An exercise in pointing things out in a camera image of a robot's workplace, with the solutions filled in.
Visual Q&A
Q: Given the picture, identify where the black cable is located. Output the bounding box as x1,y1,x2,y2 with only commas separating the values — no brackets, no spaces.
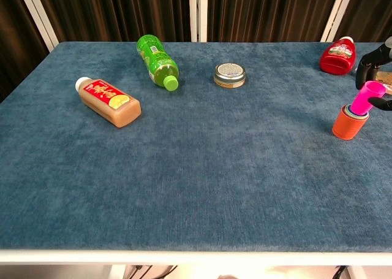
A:
130,264,179,279

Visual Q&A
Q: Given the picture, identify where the light blue plastic cup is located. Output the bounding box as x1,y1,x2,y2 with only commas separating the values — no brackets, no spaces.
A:
344,105,368,118

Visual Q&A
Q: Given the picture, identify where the white frame post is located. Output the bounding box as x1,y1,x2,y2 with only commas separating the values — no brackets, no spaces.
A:
188,0,209,43
320,0,358,43
16,0,59,53

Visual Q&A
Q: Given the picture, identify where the red ketchup bottle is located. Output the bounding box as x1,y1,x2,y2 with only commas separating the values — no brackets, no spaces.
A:
318,36,358,76

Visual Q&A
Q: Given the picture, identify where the blue table cloth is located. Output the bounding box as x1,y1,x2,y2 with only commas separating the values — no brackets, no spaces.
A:
0,41,392,253

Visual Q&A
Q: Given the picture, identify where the round metal tin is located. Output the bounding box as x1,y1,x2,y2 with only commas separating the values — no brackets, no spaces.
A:
213,63,246,90

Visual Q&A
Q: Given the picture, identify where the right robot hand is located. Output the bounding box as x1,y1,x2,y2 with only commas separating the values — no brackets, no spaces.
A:
355,36,392,112

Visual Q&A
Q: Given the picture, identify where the brown juice bottle red label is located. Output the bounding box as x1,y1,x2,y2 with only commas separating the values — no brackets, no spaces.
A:
75,77,143,129

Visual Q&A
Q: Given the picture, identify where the brown spout pouch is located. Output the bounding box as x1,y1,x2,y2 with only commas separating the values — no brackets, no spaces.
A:
375,71,392,96

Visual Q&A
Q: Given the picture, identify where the orange plastic cup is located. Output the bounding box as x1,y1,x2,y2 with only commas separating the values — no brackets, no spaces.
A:
332,104,371,141

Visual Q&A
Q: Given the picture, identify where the green tea bottle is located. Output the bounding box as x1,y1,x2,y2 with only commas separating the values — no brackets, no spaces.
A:
136,34,180,92

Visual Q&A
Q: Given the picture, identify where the pink plastic cup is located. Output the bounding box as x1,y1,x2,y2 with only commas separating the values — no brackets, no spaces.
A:
350,80,387,113

